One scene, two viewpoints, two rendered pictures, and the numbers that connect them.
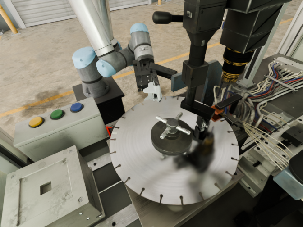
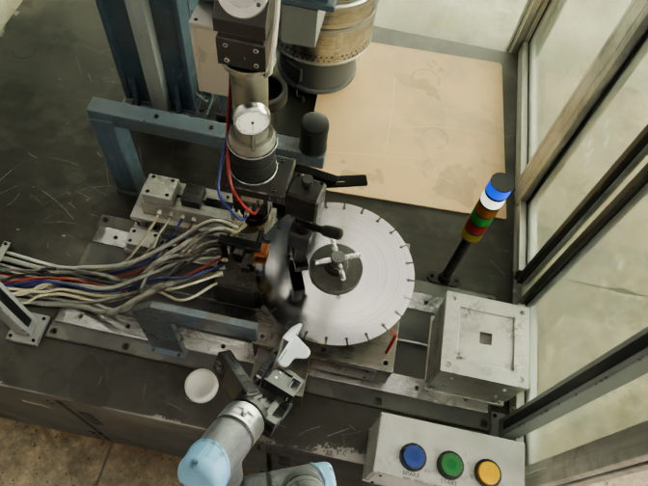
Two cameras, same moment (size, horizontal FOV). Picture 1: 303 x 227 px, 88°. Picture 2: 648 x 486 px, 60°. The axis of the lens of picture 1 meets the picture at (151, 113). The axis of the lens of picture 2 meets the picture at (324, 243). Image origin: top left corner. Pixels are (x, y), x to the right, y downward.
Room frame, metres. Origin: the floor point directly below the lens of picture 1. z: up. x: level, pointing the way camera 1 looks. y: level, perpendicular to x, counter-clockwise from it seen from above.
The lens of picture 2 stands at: (0.73, 0.18, 1.98)
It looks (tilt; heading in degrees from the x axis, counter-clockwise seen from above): 60 degrees down; 209
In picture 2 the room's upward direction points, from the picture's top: 9 degrees clockwise
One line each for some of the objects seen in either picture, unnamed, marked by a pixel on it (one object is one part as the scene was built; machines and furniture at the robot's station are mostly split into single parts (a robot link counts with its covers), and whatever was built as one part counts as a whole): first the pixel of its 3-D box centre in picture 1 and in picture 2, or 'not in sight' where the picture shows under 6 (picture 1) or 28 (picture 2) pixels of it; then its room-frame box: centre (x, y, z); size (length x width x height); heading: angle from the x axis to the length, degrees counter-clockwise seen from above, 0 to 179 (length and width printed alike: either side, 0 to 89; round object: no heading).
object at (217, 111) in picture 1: (224, 109); (243, 250); (0.33, -0.22, 0.95); 0.10 x 0.03 x 0.07; 116
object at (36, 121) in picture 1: (36, 122); (487, 473); (0.39, 0.41, 0.90); 0.04 x 0.04 x 0.02
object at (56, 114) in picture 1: (57, 115); (449, 465); (0.42, 0.34, 0.90); 0.04 x 0.04 x 0.02
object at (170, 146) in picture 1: (171, 132); (336, 265); (0.25, -0.05, 0.96); 0.11 x 0.11 x 0.03
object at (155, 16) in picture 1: (177, 19); (321, 220); (0.31, -0.06, 1.21); 0.08 x 0.06 x 0.03; 116
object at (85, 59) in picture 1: (88, 63); not in sight; (0.77, 0.30, 0.91); 0.13 x 0.12 x 0.14; 137
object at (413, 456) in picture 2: (76, 107); (413, 457); (0.45, 0.28, 0.90); 0.04 x 0.04 x 0.02
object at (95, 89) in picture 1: (94, 83); not in sight; (0.76, 0.31, 0.80); 0.15 x 0.15 x 0.10
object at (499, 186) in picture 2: not in sight; (499, 186); (0.01, 0.13, 1.14); 0.05 x 0.04 x 0.03; 26
